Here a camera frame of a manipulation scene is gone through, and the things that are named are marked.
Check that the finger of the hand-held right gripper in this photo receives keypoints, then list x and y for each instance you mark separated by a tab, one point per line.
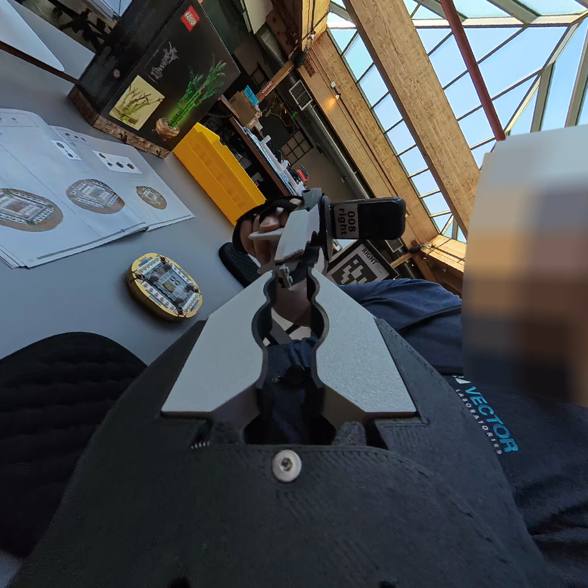
298	234
285	275

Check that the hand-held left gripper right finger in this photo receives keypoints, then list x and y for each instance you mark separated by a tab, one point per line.
363	363

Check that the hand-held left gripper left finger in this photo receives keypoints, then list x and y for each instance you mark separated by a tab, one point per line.
220	363

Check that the round gold lego base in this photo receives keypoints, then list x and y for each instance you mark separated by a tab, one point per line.
165	287

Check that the person's right forearm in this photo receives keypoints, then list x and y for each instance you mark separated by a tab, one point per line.
294	307

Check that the black lego box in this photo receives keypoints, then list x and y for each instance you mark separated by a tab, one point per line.
138	59

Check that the lego instruction booklet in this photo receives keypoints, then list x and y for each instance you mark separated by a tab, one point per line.
69	151

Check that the person's right hand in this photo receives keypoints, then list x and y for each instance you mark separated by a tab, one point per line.
266	223

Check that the black framed marker sign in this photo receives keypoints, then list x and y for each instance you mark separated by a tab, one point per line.
358	266

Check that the person's navy sweatshirt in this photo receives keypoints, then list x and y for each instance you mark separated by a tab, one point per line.
413	312

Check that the yellow plastic bin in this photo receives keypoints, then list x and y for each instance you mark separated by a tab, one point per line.
216	174

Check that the brown cardboard box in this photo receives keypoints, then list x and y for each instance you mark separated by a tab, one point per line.
246	110

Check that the blue plastic crate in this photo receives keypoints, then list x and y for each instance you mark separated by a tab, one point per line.
250	95

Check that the red metal pipe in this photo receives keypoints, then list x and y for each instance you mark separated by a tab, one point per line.
473	69

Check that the framed wall vent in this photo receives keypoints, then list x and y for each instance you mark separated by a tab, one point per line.
298	94

